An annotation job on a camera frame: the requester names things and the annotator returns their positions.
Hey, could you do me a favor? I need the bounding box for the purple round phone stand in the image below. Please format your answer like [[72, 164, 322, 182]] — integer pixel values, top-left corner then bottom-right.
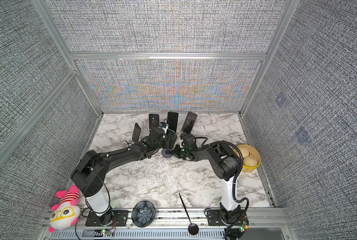
[[161, 149, 173, 159]]

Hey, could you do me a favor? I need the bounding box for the black phone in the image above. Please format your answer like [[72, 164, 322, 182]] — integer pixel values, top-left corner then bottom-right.
[[132, 123, 141, 143], [149, 114, 160, 130], [181, 112, 197, 134], [168, 112, 179, 133]]

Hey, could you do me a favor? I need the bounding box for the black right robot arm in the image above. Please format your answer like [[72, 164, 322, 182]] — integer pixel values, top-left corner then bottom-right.
[[168, 133, 249, 225]]

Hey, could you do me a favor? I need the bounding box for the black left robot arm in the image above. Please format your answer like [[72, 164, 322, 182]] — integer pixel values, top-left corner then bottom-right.
[[71, 128, 177, 226]]

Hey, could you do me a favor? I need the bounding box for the black phone on wooden stand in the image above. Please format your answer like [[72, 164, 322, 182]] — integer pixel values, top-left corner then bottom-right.
[[181, 112, 197, 134], [168, 112, 179, 133]]

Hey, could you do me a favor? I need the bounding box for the beige bun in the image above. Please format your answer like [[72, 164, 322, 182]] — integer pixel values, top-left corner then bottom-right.
[[238, 146, 250, 159], [243, 156, 258, 167]]

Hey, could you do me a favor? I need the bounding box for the yellow bowl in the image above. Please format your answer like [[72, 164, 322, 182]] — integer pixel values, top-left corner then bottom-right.
[[237, 145, 261, 173]]

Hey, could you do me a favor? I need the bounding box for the dark glass flower dish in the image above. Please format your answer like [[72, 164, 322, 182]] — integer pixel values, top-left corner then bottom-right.
[[132, 201, 156, 228]]

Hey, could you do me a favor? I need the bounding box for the black long spoon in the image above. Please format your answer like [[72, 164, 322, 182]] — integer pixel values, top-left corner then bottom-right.
[[178, 193, 199, 236]]

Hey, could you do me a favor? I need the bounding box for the pink white plush toy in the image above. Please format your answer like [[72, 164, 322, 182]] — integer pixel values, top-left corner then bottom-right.
[[49, 185, 81, 233]]

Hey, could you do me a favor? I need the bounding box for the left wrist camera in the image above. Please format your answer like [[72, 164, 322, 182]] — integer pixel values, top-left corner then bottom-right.
[[160, 119, 170, 133]]

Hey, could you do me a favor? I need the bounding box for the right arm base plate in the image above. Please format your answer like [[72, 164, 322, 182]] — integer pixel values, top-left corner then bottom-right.
[[204, 209, 243, 227]]

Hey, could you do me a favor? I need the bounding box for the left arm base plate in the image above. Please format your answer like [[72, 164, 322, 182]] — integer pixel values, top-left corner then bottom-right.
[[85, 210, 129, 227]]

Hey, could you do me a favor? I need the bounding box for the aluminium frame corner post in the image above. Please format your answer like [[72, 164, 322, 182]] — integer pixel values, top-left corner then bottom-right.
[[32, 1, 103, 117]]

